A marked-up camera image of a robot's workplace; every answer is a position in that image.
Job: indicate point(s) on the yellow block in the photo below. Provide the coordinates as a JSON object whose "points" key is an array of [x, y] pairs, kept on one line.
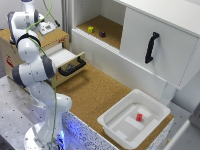
{"points": [[90, 29]]}

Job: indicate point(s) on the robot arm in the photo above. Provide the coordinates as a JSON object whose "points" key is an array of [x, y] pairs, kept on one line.
{"points": [[30, 75]]}

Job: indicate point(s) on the wooden drawer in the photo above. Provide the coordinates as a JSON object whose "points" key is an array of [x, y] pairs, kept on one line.
{"points": [[63, 56]]}

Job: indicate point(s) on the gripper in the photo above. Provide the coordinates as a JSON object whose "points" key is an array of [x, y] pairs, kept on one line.
{"points": [[47, 28]]}

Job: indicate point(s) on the white cabinet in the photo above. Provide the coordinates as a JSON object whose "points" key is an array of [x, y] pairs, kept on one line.
{"points": [[100, 56]]}

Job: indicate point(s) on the purple block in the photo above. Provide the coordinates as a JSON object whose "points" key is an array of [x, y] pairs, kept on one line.
{"points": [[102, 33]]}

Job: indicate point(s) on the white plastic box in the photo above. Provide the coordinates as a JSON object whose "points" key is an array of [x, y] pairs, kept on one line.
{"points": [[113, 125]]}

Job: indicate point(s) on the white sliding door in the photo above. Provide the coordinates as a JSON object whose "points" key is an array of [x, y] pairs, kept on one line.
{"points": [[173, 50]]}

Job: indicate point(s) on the wooden drawer box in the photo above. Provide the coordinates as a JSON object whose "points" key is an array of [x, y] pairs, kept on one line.
{"points": [[61, 36]]}

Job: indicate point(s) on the pink block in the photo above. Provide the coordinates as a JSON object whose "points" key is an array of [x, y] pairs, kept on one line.
{"points": [[139, 117]]}

